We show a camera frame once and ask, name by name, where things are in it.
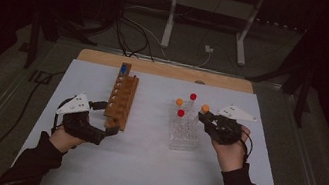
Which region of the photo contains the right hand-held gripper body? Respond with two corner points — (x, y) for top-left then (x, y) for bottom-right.
(204, 100), (259, 151)

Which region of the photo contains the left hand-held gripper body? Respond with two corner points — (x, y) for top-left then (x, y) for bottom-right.
(50, 88), (113, 147)

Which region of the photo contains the orange cap test tube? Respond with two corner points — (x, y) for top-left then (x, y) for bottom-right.
(199, 103), (211, 116)
(174, 98), (185, 110)

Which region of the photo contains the wooden test tube rack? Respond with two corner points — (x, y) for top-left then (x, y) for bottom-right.
(101, 61), (143, 133)

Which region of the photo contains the red cap test tube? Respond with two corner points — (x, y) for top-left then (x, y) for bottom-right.
(175, 108), (187, 124)
(188, 92), (199, 107)

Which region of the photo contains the clear acrylic test tube rack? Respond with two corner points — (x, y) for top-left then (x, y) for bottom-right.
(162, 97), (206, 155)

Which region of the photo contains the person's right hand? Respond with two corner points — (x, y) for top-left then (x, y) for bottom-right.
(207, 122), (253, 176)

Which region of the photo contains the person's left hand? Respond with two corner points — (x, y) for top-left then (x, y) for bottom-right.
(48, 126), (88, 157)

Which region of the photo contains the white table mat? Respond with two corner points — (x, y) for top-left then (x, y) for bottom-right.
(10, 51), (304, 185)

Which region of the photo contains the black floor stand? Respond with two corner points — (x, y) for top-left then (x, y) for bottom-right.
(238, 52), (318, 129)
(23, 6), (102, 80)

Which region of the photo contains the grey metal stand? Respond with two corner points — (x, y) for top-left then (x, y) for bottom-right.
(158, 0), (267, 69)

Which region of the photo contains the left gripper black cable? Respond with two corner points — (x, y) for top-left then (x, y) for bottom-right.
(49, 96), (75, 138)

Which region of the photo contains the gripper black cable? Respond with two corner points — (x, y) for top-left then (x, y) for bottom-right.
(49, 96), (75, 138)
(235, 129), (256, 166)

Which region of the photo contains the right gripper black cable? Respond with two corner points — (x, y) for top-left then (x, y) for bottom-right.
(235, 129), (256, 166)

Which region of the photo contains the black floor cable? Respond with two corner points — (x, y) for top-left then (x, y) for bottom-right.
(0, 59), (68, 185)

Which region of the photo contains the white cable with plug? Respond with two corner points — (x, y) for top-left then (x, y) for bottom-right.
(191, 42), (216, 71)

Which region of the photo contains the black cable bundle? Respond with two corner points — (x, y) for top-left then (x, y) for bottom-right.
(104, 6), (163, 62)

